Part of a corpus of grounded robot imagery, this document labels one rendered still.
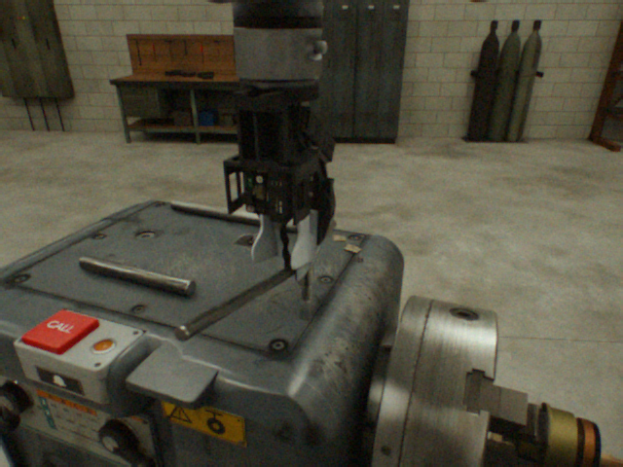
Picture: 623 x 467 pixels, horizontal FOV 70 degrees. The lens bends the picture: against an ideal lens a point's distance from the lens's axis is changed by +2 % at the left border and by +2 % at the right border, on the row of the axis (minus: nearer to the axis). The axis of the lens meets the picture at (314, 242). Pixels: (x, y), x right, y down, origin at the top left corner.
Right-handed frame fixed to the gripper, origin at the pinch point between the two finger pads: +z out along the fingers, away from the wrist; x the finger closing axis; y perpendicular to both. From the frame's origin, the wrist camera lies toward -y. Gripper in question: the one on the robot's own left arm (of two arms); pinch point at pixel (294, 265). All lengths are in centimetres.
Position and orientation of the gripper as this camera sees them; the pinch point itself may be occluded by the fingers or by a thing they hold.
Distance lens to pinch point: 50.4
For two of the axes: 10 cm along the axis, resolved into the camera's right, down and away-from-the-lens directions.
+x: 9.3, 1.6, -3.2
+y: -3.6, 4.2, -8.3
